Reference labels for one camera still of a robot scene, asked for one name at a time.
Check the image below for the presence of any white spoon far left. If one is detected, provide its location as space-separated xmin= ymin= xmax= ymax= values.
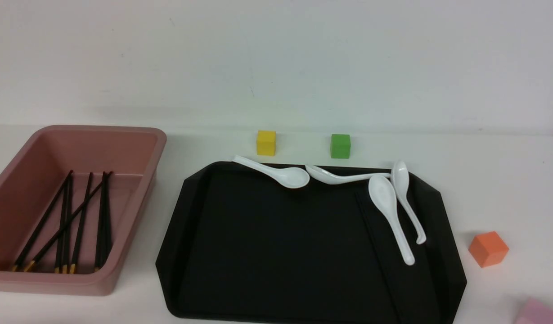
xmin=232 ymin=155 xmax=310 ymax=189

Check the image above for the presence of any yellow cube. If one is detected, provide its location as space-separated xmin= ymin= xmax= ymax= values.
xmin=256 ymin=130 xmax=277 ymax=156

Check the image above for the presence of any white spoon top middle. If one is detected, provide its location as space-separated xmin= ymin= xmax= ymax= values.
xmin=305 ymin=165 xmax=390 ymax=185

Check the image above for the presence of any green cube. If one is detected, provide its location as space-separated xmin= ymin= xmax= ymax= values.
xmin=330 ymin=134 xmax=351 ymax=159

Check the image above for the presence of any black plastic tray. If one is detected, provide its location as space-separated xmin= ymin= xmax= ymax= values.
xmin=156 ymin=162 xmax=467 ymax=324

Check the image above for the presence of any white spoon large bowl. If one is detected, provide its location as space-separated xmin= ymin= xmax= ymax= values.
xmin=368 ymin=174 xmax=415 ymax=266

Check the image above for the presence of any white spoon far right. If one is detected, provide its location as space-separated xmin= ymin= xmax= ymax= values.
xmin=390 ymin=160 xmax=427 ymax=245

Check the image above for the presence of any black chopstick right pair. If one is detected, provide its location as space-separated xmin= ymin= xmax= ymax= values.
xmin=94 ymin=172 xmax=107 ymax=272

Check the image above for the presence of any pink plastic bin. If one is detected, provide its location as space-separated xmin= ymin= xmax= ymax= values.
xmin=0 ymin=126 xmax=166 ymax=296

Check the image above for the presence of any orange cube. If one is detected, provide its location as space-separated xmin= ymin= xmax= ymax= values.
xmin=468 ymin=230 xmax=509 ymax=268

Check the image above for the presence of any black chopstick crossing diagonal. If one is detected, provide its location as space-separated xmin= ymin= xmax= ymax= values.
xmin=23 ymin=171 xmax=112 ymax=274

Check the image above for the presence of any pink cube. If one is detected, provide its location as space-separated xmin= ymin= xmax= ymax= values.
xmin=513 ymin=297 xmax=553 ymax=324

